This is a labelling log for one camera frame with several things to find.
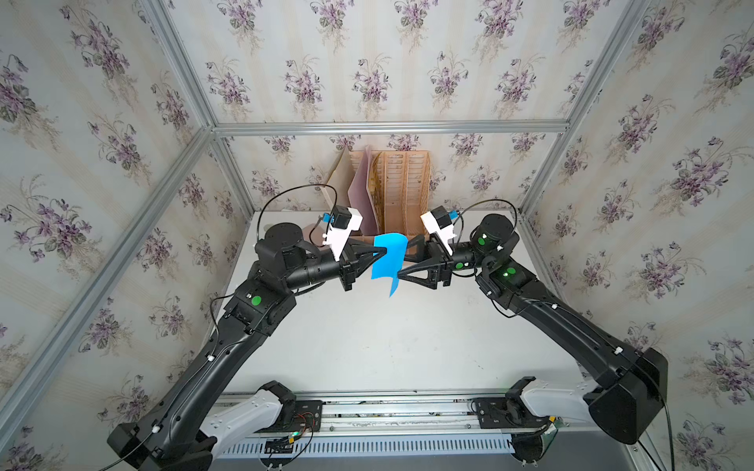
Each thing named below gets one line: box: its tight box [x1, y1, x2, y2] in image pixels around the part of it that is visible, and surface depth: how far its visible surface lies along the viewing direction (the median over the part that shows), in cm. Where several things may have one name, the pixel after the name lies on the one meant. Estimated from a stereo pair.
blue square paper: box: [371, 232, 409, 298], surface depth 55 cm
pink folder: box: [347, 146, 378, 237], surface depth 93 cm
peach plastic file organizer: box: [349, 150, 432, 239], surface depth 112 cm
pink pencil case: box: [302, 222, 325, 247], surface depth 49 cm
